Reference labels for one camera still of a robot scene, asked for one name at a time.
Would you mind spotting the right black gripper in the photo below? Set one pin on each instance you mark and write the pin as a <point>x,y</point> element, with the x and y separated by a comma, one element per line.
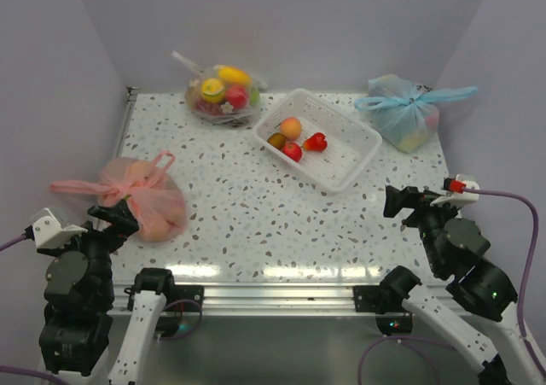
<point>410,196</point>

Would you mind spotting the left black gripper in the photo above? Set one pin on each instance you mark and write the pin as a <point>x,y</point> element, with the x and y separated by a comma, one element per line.
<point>119,216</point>

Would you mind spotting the pink plastic bag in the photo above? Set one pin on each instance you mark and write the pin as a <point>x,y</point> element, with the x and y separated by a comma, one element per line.
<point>152,196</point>

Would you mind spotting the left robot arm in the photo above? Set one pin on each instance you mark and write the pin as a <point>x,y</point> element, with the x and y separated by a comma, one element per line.
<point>79,296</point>

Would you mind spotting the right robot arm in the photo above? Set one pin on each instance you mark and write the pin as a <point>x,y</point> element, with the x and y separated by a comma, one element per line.
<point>504,352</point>

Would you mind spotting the blue plastic bag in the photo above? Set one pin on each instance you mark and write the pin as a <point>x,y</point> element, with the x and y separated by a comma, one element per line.
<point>406,113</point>

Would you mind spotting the clear plastic bag of fruit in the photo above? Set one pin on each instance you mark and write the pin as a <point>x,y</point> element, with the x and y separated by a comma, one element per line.
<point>222,94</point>

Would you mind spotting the red wax apple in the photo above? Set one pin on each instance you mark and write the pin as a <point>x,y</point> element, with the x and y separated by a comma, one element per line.
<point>315,143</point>

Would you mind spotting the red apple in basket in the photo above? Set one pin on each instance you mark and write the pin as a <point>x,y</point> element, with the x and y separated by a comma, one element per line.
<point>292,151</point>

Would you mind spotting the peach in basket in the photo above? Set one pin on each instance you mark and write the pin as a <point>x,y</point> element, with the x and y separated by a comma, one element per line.
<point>291,128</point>

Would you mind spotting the brown kiwi in basket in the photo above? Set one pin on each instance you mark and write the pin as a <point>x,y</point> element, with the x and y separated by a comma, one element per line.
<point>277,140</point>

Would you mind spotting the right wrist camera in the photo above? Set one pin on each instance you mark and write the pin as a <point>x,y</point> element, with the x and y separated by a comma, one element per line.
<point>456,192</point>

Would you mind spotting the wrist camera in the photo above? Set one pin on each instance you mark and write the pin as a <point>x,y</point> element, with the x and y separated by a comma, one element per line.
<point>51,228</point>
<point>456,192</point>

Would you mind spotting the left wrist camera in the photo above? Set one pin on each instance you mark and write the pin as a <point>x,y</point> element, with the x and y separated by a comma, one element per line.
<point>51,228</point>

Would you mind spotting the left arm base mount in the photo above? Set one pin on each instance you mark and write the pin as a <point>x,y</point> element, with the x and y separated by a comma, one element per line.
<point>179,308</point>

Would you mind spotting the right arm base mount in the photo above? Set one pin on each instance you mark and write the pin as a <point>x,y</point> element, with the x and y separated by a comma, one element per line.
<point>386,306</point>

